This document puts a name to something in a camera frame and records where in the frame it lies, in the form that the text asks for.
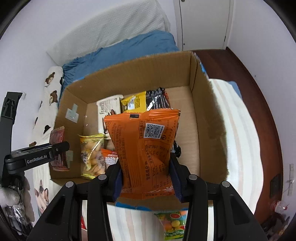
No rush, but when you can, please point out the yellow biscuit bag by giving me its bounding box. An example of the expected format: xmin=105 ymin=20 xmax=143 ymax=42
xmin=79 ymin=133 xmax=106 ymax=180

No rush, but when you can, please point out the red stick snack packet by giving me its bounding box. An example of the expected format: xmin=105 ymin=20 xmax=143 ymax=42
xmin=49 ymin=126 xmax=69 ymax=172

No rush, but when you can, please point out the orange snack bag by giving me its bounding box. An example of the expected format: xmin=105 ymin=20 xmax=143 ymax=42
xmin=104 ymin=108 xmax=181 ymax=200

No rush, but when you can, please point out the colourful candy green bag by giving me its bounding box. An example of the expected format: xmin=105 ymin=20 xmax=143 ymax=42
xmin=155 ymin=210 xmax=188 ymax=240

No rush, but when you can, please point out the white Franzzi wafer packet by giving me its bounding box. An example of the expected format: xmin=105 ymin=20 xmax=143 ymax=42
xmin=96 ymin=94 xmax=123 ymax=140

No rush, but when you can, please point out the yellow black snack bag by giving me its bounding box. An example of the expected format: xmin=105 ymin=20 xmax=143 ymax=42
xmin=120 ymin=87 xmax=171 ymax=113

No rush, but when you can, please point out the orange panda chips bag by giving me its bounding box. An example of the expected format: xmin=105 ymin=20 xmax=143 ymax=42
xmin=101 ymin=149 xmax=118 ymax=170

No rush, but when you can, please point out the cat plush toy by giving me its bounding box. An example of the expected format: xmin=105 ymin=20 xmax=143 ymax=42
xmin=34 ymin=180 xmax=49 ymax=215

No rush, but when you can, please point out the bear print long pillow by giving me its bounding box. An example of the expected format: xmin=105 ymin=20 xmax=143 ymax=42
xmin=28 ymin=66 xmax=65 ymax=148

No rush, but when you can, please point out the blue cardboard milk box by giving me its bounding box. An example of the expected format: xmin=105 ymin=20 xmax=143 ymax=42
xmin=50 ymin=52 xmax=228 ymax=211

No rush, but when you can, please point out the striped white blanket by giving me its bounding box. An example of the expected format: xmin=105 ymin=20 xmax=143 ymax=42
xmin=32 ymin=78 xmax=265 ymax=241

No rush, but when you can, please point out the white power strip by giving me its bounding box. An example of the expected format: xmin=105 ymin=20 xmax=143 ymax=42
xmin=287 ymin=164 xmax=295 ymax=196

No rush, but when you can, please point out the blue bed sheet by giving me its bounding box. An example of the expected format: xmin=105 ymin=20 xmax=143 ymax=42
xmin=61 ymin=30 xmax=179 ymax=93

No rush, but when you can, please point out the white door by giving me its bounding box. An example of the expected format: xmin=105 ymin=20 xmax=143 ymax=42
xmin=173 ymin=0 xmax=234 ymax=51

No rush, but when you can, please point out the grey padded headboard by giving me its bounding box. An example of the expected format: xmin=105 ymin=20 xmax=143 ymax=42
xmin=47 ymin=1 xmax=171 ymax=66

